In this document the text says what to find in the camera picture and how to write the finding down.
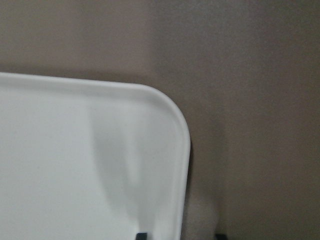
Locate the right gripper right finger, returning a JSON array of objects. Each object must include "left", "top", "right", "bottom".
[{"left": 215, "top": 233, "right": 228, "bottom": 240}]

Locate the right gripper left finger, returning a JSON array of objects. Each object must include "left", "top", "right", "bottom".
[{"left": 135, "top": 232, "right": 148, "bottom": 240}]

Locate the cream rabbit tray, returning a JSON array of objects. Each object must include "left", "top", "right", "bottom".
[{"left": 0, "top": 72, "right": 191, "bottom": 240}]

